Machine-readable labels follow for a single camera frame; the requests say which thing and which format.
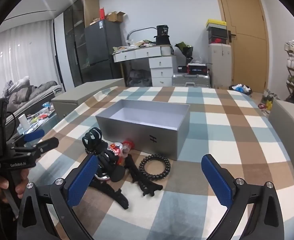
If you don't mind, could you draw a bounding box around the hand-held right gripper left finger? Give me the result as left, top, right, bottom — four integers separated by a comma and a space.
16, 154, 105, 240

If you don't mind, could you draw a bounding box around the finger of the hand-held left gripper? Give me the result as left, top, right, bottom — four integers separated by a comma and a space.
13, 129, 45, 145
12, 137, 60, 155

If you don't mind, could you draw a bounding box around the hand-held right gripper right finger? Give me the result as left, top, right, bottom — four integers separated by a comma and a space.
199, 154, 288, 240

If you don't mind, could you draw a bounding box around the black hair claw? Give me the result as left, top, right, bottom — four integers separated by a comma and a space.
82, 127, 103, 153
97, 149, 120, 178

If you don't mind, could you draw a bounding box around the black long hair clip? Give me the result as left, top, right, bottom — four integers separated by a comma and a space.
124, 154, 164, 197
90, 179, 130, 210

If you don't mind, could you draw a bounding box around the black oval hair clip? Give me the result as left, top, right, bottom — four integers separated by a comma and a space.
110, 166, 125, 183

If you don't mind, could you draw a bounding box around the printed round pin badge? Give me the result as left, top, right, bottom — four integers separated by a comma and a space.
109, 142, 123, 158

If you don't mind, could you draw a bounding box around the red rimmed round pin badge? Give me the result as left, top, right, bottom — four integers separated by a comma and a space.
121, 139, 135, 155

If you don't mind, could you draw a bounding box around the grey rectangular box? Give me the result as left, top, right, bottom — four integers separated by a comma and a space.
95, 99, 190, 161

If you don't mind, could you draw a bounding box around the person's left hand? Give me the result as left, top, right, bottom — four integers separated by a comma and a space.
0, 167, 31, 205

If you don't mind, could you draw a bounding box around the white paper cup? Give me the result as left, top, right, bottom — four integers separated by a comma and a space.
19, 114, 29, 130

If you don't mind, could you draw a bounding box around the cluttered coffee table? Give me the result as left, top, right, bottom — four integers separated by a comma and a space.
12, 102, 60, 140

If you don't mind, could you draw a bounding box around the pile of grey clothes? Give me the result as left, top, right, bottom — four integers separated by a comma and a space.
2, 76, 62, 120

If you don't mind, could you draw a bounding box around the checked tablecloth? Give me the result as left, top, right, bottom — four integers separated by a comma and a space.
29, 86, 294, 240

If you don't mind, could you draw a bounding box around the white curtain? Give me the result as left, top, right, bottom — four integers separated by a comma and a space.
0, 19, 62, 103

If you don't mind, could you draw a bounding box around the black bin with plastic bags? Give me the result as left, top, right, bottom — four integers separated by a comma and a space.
229, 84, 253, 95

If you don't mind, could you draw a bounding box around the dark glass cabinet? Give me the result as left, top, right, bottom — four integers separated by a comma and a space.
63, 0, 87, 88

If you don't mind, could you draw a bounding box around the silver suitcase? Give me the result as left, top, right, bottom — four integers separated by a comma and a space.
172, 72, 211, 88

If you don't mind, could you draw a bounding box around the black box with red label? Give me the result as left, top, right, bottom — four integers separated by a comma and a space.
188, 64, 207, 75

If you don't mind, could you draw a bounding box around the black refrigerator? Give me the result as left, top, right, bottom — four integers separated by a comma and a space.
84, 19, 123, 80

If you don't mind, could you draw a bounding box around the grey bag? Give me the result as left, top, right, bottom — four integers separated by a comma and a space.
127, 69, 152, 87

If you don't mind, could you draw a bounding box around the white suitcase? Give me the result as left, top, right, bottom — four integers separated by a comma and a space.
209, 43, 234, 89

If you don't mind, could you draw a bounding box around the white desk with drawers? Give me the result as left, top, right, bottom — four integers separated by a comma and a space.
112, 45, 177, 87

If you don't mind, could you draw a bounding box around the desk clutter pile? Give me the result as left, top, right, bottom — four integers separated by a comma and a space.
113, 39, 160, 53

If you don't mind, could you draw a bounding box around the dark green wrapped bouquet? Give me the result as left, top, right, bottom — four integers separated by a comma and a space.
175, 42, 194, 58

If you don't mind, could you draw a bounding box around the tall cardboard box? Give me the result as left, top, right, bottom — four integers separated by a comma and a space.
83, 0, 100, 28

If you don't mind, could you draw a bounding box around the wooden door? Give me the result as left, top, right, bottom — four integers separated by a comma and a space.
212, 0, 268, 93

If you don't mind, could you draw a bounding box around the red and black shoe box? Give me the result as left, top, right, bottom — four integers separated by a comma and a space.
208, 35, 229, 44

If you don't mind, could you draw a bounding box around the open cardboard box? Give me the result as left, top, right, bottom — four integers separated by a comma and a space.
107, 11, 126, 23

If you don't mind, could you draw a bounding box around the yellow shoe box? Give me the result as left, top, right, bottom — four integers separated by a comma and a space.
206, 19, 226, 30

